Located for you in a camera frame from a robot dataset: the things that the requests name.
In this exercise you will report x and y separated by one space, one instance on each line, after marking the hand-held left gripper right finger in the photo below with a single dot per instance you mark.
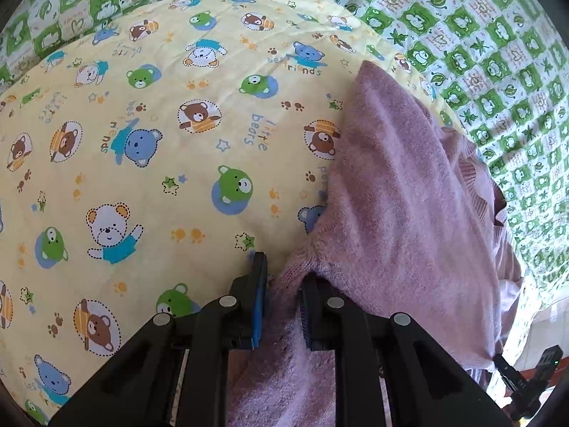
311 316

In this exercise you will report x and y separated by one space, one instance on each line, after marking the purple knitted sweater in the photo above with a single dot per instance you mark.
400 213

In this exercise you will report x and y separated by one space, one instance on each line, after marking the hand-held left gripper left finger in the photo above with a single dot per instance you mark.
258 302

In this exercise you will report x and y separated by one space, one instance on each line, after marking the green frog print bedsheet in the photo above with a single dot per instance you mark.
480 53

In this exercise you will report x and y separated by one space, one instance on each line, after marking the yellow bear print blanket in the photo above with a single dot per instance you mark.
169 151

